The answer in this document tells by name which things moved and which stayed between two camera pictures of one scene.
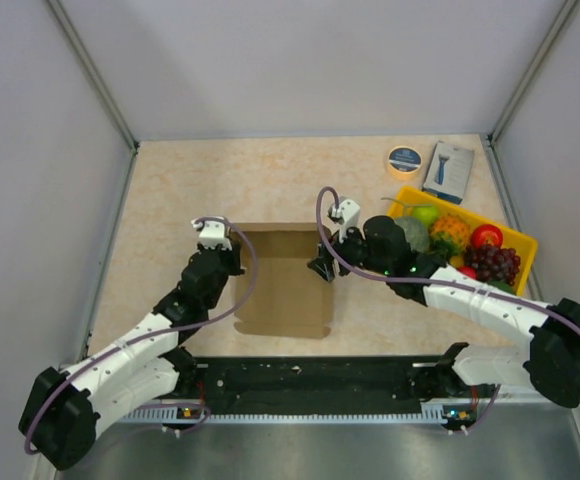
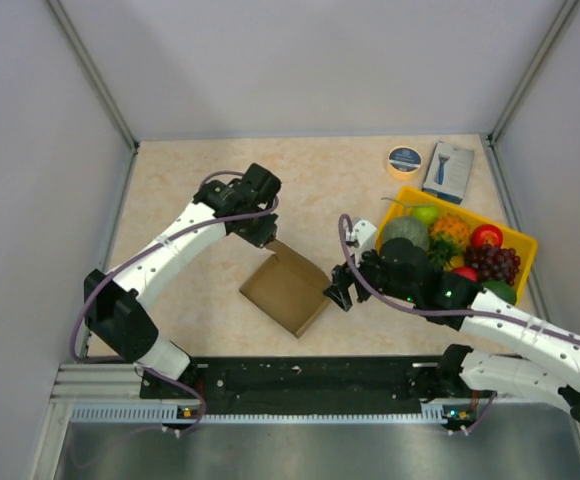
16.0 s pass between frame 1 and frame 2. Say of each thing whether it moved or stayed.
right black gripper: moved
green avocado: stayed
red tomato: stayed
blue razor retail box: stayed
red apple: stayed
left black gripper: moved
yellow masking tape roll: stayed
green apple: stayed
